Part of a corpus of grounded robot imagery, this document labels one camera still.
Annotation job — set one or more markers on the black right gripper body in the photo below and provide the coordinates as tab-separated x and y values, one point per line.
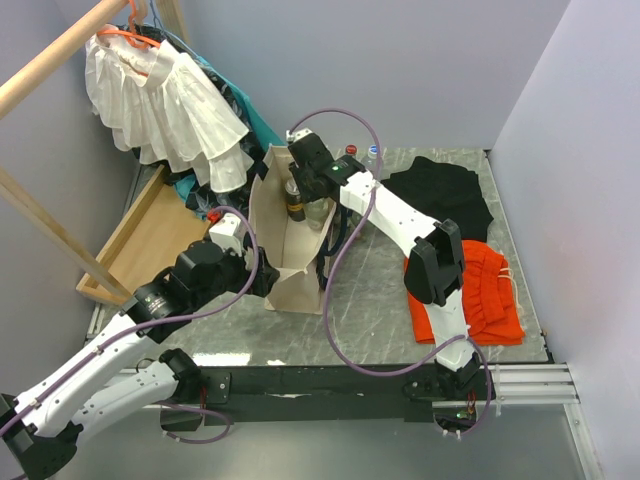
302	179

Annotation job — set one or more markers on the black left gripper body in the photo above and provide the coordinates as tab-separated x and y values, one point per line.
233	276

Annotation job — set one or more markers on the clear glass green-cap bottle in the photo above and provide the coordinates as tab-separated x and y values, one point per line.
317	213

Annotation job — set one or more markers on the blue-cap water bottle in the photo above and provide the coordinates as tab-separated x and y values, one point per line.
372	157

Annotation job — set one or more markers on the beige canvas tote bag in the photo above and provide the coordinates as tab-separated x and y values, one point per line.
291	247

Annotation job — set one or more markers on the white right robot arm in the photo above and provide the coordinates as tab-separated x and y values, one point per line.
434	273

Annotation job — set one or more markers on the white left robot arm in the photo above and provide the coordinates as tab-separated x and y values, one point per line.
44	426

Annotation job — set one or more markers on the silver-top drink can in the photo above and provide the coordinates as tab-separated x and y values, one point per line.
293	199

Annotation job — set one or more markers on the wooden rack base tray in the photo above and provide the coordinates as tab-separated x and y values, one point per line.
153	232

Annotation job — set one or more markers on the teal garment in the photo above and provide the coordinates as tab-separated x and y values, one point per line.
255	144

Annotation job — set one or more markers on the black folded garment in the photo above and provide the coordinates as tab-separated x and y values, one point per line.
444	191

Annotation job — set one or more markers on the white pleated dress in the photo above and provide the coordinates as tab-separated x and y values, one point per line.
153	100

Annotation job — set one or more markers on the wooden rack diagonal brace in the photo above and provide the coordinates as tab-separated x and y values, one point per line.
22	201

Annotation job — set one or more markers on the orange clothes hanger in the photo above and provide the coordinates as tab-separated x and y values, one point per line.
138	11

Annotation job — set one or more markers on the orange folded garment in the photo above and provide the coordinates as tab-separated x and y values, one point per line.
489	297

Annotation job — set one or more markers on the wooden hanging rod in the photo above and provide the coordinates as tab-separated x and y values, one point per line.
35	72

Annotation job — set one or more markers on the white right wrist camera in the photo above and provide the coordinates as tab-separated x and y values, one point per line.
292	136

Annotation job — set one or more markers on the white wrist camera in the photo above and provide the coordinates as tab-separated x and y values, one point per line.
292	136
227	231

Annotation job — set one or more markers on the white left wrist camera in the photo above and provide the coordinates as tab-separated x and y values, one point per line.
227	231

